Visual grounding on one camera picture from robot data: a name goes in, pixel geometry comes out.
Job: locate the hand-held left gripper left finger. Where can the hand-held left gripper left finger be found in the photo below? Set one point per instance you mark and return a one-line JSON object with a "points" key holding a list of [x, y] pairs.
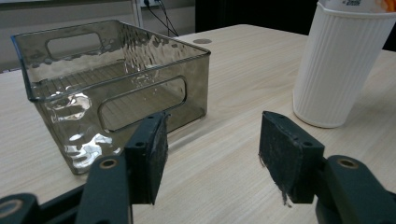
{"points": [[146, 161]]}

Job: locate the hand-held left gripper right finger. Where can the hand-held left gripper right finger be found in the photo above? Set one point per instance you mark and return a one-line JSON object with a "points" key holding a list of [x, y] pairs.
{"points": [[292, 158]]}

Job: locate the clear grey plastic bin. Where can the clear grey plastic bin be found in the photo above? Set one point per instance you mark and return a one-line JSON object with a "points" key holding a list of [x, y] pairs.
{"points": [[93, 93]]}

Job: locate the white ribbed cup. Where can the white ribbed cup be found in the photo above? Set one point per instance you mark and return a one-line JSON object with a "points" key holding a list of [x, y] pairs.
{"points": [[336, 68]]}

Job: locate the grey desk grommet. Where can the grey desk grommet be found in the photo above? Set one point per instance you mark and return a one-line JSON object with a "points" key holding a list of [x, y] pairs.
{"points": [[202, 41]]}

